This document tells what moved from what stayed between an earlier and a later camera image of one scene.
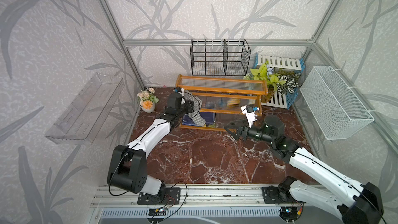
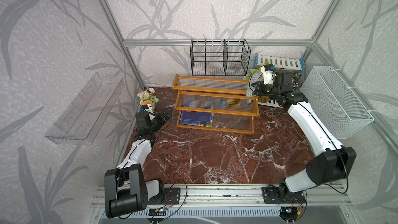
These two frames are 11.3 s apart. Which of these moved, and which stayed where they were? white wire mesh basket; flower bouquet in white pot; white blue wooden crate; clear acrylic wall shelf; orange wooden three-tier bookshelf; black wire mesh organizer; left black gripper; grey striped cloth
Moved: grey striped cloth; left black gripper
Stayed: white blue wooden crate; white wire mesh basket; flower bouquet in white pot; orange wooden three-tier bookshelf; black wire mesh organizer; clear acrylic wall shelf
